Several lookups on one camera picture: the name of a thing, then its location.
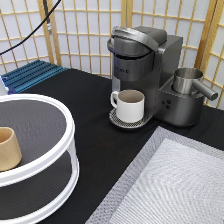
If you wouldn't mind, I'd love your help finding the tan wooden cup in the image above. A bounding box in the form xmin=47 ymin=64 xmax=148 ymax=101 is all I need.
xmin=0 ymin=127 xmax=22 ymax=172

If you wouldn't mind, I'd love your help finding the blue ribbed metal block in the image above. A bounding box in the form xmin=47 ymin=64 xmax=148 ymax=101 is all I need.
xmin=2 ymin=60 xmax=66 ymax=94

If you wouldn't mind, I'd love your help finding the grey woven placemat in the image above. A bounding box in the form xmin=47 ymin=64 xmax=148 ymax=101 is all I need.
xmin=85 ymin=127 xmax=224 ymax=224

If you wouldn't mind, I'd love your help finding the grey coffee machine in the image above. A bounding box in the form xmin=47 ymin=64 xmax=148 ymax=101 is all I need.
xmin=107 ymin=26 xmax=204 ymax=130

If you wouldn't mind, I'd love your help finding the white two-tier round shelf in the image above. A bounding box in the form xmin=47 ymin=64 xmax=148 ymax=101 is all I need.
xmin=0 ymin=94 xmax=79 ymax=224

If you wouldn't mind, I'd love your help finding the white ceramic mug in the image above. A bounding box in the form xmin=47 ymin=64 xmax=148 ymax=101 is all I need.
xmin=110 ymin=90 xmax=145 ymax=123

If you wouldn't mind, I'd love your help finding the steel milk frother jug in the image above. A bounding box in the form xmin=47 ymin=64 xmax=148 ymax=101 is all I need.
xmin=172 ymin=68 xmax=218 ymax=101

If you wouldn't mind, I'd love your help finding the black cable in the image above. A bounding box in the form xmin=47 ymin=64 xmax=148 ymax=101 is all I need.
xmin=0 ymin=0 xmax=63 ymax=58

